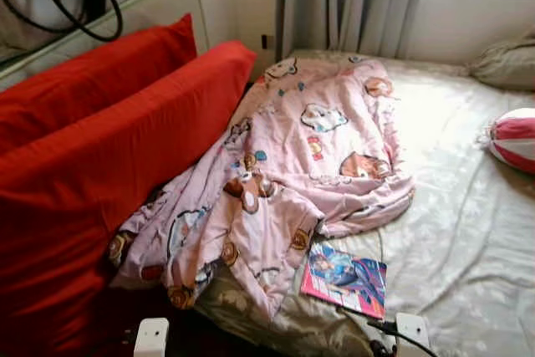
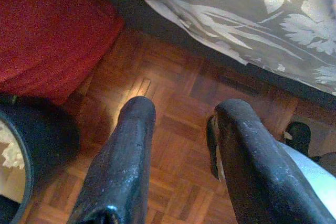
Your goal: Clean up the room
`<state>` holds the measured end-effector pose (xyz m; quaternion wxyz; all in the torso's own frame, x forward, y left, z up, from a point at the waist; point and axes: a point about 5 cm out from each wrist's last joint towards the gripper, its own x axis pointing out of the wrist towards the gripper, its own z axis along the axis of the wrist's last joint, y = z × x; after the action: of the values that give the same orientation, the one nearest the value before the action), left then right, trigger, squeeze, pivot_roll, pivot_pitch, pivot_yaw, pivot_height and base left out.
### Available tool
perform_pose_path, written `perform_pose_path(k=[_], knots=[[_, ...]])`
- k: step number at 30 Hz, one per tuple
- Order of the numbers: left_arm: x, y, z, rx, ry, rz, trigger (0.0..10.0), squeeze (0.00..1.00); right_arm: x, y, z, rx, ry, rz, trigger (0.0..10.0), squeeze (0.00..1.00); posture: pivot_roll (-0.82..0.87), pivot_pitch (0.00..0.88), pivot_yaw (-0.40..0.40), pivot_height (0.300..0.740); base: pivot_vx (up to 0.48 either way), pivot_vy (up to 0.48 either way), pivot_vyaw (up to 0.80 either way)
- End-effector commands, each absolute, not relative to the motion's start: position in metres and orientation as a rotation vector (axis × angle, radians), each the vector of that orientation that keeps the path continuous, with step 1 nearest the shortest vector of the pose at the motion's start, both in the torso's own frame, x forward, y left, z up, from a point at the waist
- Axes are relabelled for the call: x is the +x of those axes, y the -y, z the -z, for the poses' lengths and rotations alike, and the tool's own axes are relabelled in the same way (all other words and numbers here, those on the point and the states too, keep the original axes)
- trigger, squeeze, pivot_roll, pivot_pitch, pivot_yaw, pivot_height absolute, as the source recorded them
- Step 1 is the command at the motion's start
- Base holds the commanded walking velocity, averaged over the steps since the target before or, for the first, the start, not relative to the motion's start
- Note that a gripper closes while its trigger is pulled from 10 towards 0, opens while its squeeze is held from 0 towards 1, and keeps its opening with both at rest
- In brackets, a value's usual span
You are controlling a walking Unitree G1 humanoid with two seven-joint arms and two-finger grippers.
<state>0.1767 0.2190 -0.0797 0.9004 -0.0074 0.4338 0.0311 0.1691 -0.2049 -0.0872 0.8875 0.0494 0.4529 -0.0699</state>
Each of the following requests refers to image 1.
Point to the dark wall socket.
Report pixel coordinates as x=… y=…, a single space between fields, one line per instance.
x=267 y=42

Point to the beige floral bed sheet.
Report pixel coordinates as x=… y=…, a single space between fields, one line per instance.
x=460 y=232

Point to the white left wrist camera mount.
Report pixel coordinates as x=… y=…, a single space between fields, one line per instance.
x=152 y=339

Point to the beige floral pillow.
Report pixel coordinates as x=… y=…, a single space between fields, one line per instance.
x=506 y=64

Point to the red white striped round cushion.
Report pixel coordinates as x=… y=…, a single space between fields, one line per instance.
x=514 y=140

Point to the grey curtain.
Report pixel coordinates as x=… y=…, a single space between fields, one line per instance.
x=359 y=2

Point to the colourful comic book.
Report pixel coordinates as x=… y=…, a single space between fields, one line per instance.
x=347 y=277

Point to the pink cartoon print blanket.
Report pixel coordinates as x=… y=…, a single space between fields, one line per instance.
x=318 y=148

